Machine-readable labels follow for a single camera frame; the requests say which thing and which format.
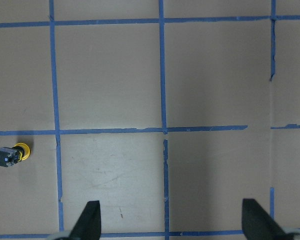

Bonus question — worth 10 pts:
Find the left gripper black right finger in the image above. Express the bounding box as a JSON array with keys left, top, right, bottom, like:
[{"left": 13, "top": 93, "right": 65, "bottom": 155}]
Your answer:
[{"left": 241, "top": 198, "right": 289, "bottom": 240}]

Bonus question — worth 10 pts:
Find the yellow push button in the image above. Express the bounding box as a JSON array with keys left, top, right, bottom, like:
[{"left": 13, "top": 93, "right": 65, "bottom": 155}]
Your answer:
[{"left": 0, "top": 142, "right": 31, "bottom": 168}]

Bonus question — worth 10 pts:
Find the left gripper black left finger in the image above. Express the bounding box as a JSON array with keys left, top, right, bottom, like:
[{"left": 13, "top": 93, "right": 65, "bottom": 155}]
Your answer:
[{"left": 68, "top": 200, "right": 101, "bottom": 240}]

